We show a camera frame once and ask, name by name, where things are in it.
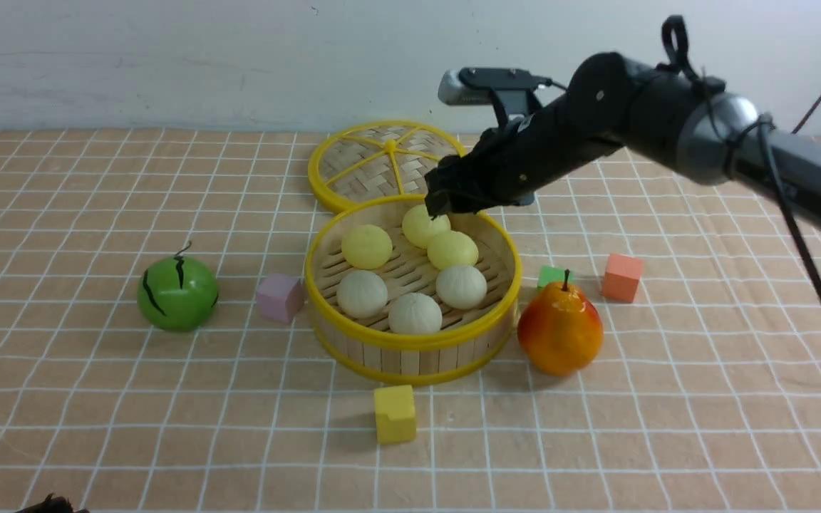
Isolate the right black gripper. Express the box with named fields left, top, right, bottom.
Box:
left=424, top=52, right=636, bottom=218

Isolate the yellow bun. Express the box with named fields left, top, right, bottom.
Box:
left=427, top=230, right=480, bottom=270
left=340, top=224, right=392, bottom=270
left=401, top=204, right=452, bottom=249

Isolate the white bun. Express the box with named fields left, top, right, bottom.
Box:
left=336, top=270, right=388, bottom=318
left=388, top=292, right=443, bottom=335
left=435, top=265, right=487, bottom=311

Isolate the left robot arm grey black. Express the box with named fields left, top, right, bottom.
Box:
left=14, top=493, right=91, bottom=513

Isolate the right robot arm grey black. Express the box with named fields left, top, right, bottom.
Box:
left=425, top=52, right=821, bottom=230

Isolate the woven bamboo steamer lid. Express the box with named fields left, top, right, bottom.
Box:
left=307, top=120, right=466, bottom=213

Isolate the bamboo steamer tray yellow rim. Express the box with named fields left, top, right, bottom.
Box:
left=304, top=195, right=522, bottom=386

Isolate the green cube block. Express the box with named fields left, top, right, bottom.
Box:
left=537, top=266, right=576, bottom=290

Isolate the orange red toy pear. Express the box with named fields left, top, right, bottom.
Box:
left=516, top=269, right=605, bottom=378

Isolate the orange cube block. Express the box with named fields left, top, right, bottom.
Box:
left=600, top=253, right=644, bottom=304

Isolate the purple cube block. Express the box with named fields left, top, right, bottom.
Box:
left=255, top=274, right=305, bottom=324

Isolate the yellow cube block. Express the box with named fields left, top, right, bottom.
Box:
left=373, top=384, right=418, bottom=445

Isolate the green toy watermelon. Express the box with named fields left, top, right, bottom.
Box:
left=137, top=241, right=220, bottom=333

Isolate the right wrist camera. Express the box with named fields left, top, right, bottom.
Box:
left=438, top=67, right=556, bottom=127

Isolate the right black cable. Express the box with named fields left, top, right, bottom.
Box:
left=532, top=16, right=821, bottom=418

